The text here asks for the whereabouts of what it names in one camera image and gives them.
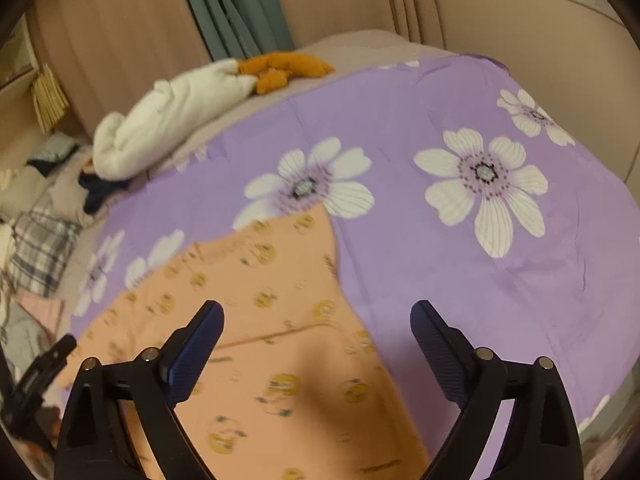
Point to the green curtain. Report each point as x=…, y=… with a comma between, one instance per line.
x=225, y=5

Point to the grey striped cloth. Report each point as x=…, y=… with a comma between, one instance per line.
x=20, y=335

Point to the plaid cloth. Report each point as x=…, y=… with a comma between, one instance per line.
x=42, y=250

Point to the blue-grey folded cloth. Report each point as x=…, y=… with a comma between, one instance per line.
x=55, y=149

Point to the peach cartoon print sweatshirt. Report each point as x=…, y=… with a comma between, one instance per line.
x=280, y=320

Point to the purple floral blanket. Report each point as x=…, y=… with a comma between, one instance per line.
x=410, y=260

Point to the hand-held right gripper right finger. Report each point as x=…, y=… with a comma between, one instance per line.
x=440, y=360

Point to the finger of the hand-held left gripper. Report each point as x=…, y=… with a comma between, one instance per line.
x=52, y=357

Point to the white goose plush toy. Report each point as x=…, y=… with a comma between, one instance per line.
x=170, y=110

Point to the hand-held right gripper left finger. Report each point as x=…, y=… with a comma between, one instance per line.
x=192, y=355

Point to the straw tassel hanging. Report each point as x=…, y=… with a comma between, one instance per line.
x=50, y=97

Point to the pile of folded clothes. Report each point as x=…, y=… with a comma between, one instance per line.
x=55, y=185

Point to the navy cloth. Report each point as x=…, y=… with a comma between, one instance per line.
x=95, y=195

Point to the flat pink cloth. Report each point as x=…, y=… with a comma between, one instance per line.
x=42, y=310

